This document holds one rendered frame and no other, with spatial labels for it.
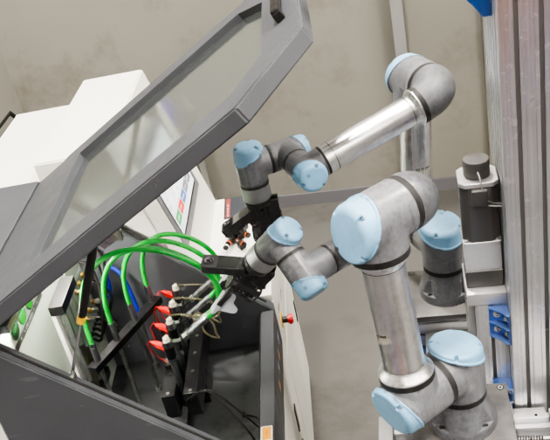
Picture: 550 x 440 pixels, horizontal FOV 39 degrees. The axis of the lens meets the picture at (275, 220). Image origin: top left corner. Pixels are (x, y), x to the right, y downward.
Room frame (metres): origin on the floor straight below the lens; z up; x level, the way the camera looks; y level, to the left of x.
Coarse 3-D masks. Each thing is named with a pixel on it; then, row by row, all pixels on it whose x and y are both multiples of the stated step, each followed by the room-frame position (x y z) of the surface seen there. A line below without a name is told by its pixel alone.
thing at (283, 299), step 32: (96, 96) 2.56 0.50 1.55; (128, 96) 2.49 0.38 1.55; (64, 128) 2.32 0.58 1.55; (96, 128) 2.26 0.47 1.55; (64, 160) 2.07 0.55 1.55; (128, 224) 2.06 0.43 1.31; (160, 224) 2.10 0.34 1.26; (192, 224) 2.35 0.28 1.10; (192, 256) 2.19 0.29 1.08; (288, 288) 2.56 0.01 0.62; (288, 352) 2.09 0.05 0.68
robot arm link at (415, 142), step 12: (396, 60) 1.94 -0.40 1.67; (408, 60) 1.90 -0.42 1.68; (420, 60) 1.88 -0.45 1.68; (396, 72) 1.90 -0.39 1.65; (408, 72) 1.86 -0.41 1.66; (396, 84) 1.89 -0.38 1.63; (408, 84) 1.84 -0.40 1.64; (396, 96) 1.89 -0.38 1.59; (408, 132) 1.88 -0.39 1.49; (420, 132) 1.87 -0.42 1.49; (408, 144) 1.88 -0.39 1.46; (420, 144) 1.87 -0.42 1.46; (408, 156) 1.88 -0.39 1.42; (420, 156) 1.87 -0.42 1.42; (408, 168) 1.88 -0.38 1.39; (420, 168) 1.87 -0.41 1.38
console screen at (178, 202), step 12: (180, 180) 2.47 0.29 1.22; (192, 180) 2.59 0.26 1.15; (168, 192) 2.30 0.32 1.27; (180, 192) 2.40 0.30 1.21; (192, 192) 2.52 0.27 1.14; (168, 204) 2.24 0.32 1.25; (180, 204) 2.34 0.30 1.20; (192, 204) 2.45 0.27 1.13; (168, 216) 2.19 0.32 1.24; (180, 216) 2.28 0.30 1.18; (192, 216) 2.39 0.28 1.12; (180, 228) 2.22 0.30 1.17
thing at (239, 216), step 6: (240, 210) 1.81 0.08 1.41; (246, 210) 1.79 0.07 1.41; (252, 210) 1.77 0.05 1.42; (234, 216) 1.81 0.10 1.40; (240, 216) 1.79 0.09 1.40; (246, 216) 1.77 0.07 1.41; (252, 216) 1.77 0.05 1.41; (228, 222) 1.80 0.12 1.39; (234, 222) 1.78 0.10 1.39; (240, 222) 1.77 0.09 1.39; (246, 222) 1.77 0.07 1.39; (222, 228) 1.80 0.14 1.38; (228, 228) 1.78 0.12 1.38; (234, 228) 1.77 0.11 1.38; (240, 228) 1.77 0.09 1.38; (228, 234) 1.78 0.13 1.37
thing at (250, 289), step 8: (248, 264) 1.60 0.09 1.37; (248, 272) 1.61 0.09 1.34; (256, 272) 1.58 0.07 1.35; (272, 272) 1.61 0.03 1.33; (232, 280) 1.62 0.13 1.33; (240, 280) 1.62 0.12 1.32; (248, 280) 1.62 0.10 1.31; (256, 280) 1.62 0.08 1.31; (264, 280) 1.61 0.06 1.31; (240, 288) 1.63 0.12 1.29; (248, 288) 1.61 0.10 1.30; (256, 288) 1.62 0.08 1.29; (248, 296) 1.61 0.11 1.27
